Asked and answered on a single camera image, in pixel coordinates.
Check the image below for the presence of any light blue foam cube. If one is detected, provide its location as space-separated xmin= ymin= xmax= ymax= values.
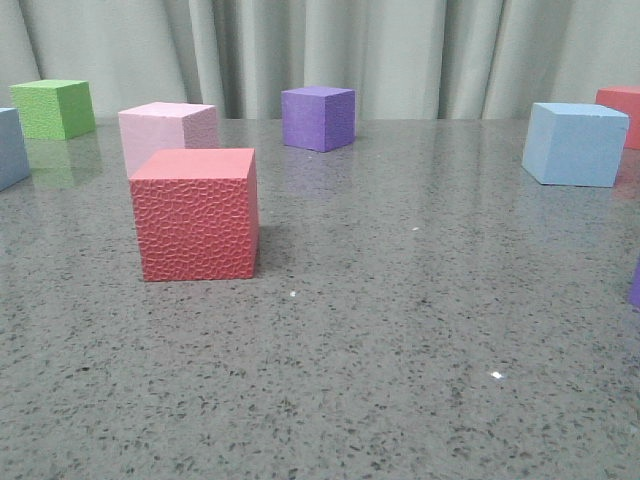
xmin=522 ymin=102 xmax=630 ymax=188

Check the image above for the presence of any purple foam cube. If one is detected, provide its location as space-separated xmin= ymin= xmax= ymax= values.
xmin=281 ymin=86 xmax=356 ymax=152

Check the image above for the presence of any large red textured cube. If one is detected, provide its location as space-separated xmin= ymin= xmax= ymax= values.
xmin=129 ymin=148 xmax=259 ymax=281

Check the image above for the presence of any pink foam cube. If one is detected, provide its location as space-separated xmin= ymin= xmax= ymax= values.
xmin=118 ymin=102 xmax=219 ymax=177

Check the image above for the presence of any grey-green curtain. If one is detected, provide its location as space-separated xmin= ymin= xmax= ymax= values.
xmin=1 ymin=1 xmax=639 ymax=119

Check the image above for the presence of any green foam cube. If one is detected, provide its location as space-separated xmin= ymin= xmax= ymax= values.
xmin=9 ymin=80 xmax=96 ymax=140

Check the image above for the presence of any purple cube at right edge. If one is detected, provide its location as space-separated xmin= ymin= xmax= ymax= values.
xmin=628 ymin=259 xmax=640 ymax=308

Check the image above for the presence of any red foam cube at right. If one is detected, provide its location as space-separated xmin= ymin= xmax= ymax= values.
xmin=596 ymin=85 xmax=640 ymax=150

